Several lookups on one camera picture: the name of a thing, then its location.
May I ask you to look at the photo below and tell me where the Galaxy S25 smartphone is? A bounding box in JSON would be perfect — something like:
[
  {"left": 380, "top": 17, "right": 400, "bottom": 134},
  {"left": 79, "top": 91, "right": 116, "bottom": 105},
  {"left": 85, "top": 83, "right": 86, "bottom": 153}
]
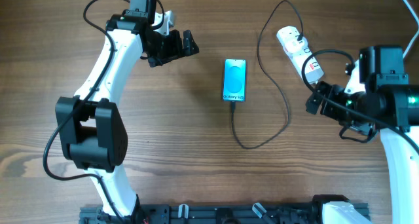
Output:
[{"left": 222, "top": 59, "right": 247, "bottom": 102}]

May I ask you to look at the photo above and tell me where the black USB-C charger cable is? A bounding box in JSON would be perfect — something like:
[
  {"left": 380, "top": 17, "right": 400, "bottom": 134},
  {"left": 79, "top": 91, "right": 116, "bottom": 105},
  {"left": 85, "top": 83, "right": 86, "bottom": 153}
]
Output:
[{"left": 229, "top": 0, "right": 305, "bottom": 150}]

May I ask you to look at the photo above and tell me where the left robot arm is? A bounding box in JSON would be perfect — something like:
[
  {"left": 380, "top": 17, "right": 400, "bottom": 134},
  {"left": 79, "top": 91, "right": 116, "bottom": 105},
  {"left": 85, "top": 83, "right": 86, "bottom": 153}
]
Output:
[{"left": 52, "top": 0, "right": 199, "bottom": 223}]

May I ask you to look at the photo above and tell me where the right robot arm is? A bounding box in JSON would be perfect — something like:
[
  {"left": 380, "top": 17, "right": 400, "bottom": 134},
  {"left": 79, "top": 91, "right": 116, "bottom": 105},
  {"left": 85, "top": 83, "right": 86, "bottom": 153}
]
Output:
[{"left": 306, "top": 45, "right": 418, "bottom": 223}]

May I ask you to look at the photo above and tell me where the white USB charger plug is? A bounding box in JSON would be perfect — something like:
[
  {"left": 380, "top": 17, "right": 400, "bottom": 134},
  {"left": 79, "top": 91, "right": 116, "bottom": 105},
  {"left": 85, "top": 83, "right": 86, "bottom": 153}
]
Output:
[{"left": 283, "top": 37, "right": 308, "bottom": 55}]

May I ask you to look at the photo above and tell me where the white power strip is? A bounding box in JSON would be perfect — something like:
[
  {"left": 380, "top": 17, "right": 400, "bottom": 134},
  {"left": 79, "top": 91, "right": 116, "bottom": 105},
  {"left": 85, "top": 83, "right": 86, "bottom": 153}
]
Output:
[{"left": 276, "top": 26, "right": 324, "bottom": 84}]

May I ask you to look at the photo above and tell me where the black left camera cable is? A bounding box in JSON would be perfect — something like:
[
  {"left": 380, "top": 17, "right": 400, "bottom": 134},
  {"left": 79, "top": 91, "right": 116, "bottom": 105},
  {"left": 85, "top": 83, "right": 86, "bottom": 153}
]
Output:
[{"left": 43, "top": 0, "right": 132, "bottom": 223}]

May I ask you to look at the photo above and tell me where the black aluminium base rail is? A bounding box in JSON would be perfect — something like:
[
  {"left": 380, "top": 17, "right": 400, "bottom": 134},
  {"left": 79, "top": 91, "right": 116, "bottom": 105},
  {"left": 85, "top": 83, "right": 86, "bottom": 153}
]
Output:
[{"left": 79, "top": 202, "right": 320, "bottom": 224}]

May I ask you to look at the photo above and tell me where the white power strip cord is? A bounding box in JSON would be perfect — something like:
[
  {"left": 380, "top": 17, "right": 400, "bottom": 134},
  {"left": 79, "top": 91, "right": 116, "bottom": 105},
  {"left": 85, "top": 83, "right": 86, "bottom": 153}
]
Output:
[{"left": 397, "top": 0, "right": 419, "bottom": 60}]

